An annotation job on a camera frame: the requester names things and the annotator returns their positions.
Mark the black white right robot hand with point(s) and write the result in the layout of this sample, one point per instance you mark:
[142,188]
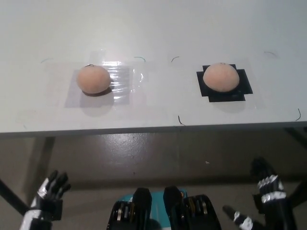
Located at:
[273,198]

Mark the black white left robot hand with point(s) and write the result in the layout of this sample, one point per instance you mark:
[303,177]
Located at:
[45,203]

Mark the peach dumpling toy smiling face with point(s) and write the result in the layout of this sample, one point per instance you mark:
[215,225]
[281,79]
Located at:
[221,77]

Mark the peach dumpling toy dark face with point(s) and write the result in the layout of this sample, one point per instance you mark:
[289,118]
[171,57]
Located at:
[93,80]

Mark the black table brace bar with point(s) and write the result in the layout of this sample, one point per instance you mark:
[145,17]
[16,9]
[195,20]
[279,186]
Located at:
[13,196]
[298,192]
[298,135]

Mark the black teal robot torso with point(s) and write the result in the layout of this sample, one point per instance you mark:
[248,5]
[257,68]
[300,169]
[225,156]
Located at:
[192,210]

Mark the black tape patch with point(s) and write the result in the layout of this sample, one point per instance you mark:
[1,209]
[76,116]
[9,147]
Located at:
[243,88]

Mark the clear tape patch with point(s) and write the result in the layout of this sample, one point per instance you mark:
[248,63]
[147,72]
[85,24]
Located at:
[120,79]

